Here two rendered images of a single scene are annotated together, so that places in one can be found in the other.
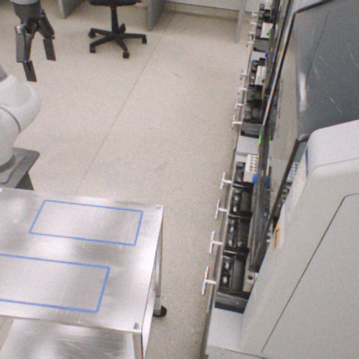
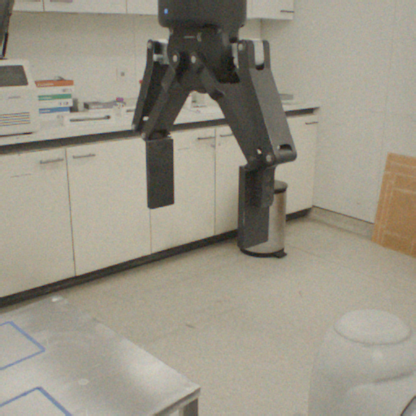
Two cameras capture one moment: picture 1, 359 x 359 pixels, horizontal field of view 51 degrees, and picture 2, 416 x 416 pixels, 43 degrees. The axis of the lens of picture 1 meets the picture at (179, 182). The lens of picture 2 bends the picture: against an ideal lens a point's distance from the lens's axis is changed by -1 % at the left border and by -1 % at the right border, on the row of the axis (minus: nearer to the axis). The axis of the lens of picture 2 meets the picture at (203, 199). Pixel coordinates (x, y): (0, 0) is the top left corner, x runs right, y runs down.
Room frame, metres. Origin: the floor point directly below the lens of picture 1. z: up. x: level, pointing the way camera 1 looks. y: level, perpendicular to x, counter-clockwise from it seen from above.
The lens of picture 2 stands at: (1.38, 0.11, 1.35)
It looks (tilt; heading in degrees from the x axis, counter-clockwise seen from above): 17 degrees down; 132
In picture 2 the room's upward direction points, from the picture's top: straight up
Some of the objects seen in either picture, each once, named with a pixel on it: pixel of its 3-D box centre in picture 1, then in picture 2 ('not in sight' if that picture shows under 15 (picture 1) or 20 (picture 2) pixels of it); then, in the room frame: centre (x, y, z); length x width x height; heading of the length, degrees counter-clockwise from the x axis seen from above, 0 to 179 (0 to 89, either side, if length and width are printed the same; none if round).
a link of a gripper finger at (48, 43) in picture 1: (49, 50); (253, 205); (1.14, 0.45, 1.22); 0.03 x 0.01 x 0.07; 81
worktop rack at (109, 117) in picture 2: not in sight; (87, 119); (-1.07, 1.87, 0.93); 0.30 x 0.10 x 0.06; 73
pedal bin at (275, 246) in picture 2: not in sight; (263, 217); (-0.52, 2.82, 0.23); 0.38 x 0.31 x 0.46; 171
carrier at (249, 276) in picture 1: (249, 271); not in sight; (0.60, -0.22, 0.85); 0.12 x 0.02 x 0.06; 170
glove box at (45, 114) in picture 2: not in sight; (46, 113); (-1.41, 1.82, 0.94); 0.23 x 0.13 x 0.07; 86
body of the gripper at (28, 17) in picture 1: (29, 16); (202, 36); (1.07, 0.46, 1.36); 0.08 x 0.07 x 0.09; 171
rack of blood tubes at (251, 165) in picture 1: (284, 175); not in sight; (1.04, -0.39, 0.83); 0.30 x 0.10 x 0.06; 81
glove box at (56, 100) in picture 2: not in sight; (49, 100); (-1.40, 1.84, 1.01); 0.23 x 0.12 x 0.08; 80
